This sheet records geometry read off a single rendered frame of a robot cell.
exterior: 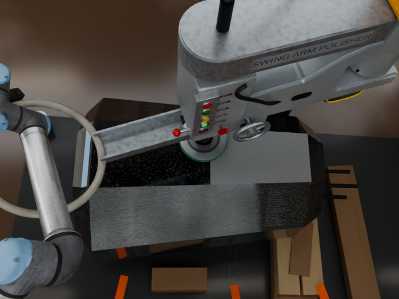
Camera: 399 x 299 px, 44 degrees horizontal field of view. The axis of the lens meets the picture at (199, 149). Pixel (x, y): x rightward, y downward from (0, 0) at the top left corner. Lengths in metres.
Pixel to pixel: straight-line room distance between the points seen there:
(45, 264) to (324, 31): 1.02
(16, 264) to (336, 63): 1.18
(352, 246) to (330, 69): 1.47
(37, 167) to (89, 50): 1.93
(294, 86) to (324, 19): 0.32
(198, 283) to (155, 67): 1.44
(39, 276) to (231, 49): 0.81
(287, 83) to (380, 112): 1.78
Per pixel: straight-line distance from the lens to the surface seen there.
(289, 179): 2.27
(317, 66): 1.80
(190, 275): 2.79
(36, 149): 1.68
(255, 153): 2.28
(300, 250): 2.81
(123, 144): 2.03
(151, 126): 2.05
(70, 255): 1.42
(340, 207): 3.07
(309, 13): 1.59
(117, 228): 2.31
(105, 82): 3.34
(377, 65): 2.00
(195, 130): 1.78
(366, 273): 3.04
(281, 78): 1.80
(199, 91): 1.57
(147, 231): 2.31
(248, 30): 1.51
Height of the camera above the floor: 2.90
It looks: 68 degrees down
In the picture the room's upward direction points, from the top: 10 degrees clockwise
